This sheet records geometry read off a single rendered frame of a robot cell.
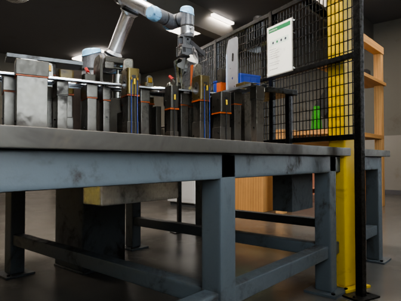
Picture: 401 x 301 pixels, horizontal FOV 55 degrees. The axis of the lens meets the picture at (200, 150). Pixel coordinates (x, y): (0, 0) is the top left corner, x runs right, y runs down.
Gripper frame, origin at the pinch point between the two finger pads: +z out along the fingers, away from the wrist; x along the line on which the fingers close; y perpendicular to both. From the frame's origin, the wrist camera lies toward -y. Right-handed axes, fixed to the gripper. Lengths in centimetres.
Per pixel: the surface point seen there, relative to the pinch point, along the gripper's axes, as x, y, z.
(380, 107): -153, -386, -23
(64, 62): -27, 61, -4
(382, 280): 53, -86, 112
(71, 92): -12, 61, 14
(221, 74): -13.7, -29.1, -4.5
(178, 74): -15.0, 0.2, -1.7
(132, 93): 22, 41, 18
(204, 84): 25.5, 7.0, 11.4
